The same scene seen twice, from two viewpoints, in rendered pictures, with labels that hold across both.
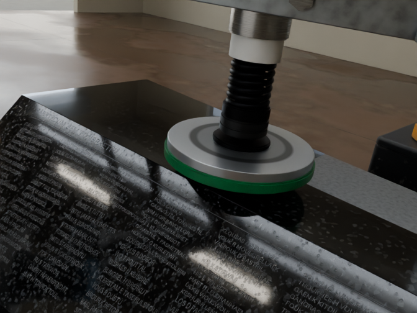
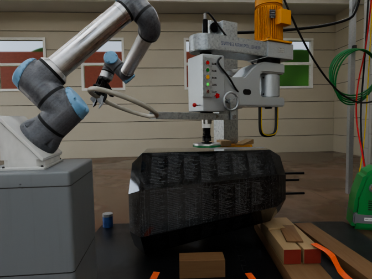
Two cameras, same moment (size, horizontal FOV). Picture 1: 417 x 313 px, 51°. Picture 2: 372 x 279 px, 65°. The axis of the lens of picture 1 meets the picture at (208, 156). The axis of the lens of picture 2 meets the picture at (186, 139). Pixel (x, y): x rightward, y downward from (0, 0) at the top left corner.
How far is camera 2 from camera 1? 1.89 m
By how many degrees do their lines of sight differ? 44
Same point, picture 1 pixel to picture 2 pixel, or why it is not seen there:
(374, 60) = (110, 154)
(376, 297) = (241, 152)
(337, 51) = (89, 154)
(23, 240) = (178, 175)
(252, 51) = (208, 125)
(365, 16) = (223, 117)
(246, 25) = (207, 122)
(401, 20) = (227, 117)
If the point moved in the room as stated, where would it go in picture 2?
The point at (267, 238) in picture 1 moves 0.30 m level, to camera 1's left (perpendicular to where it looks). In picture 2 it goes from (223, 153) to (194, 156)
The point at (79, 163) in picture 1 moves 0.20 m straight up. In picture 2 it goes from (176, 158) to (176, 131)
